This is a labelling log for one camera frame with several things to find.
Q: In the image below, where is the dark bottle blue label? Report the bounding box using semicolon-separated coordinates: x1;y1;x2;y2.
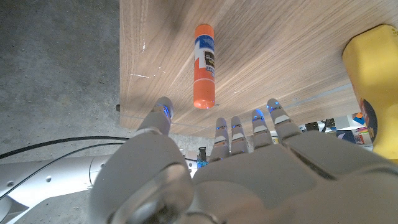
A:
197;146;208;169

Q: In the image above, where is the thin black cable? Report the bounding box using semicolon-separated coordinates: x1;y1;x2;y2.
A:
0;142;125;200
0;136;130;159

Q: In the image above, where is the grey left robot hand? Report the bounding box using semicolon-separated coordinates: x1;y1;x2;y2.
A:
88;96;398;224

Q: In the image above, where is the orange glue stick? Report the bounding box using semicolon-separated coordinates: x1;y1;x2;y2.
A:
193;24;216;110

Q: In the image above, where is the yellow mustard bottle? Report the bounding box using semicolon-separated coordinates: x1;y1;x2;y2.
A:
341;24;398;164

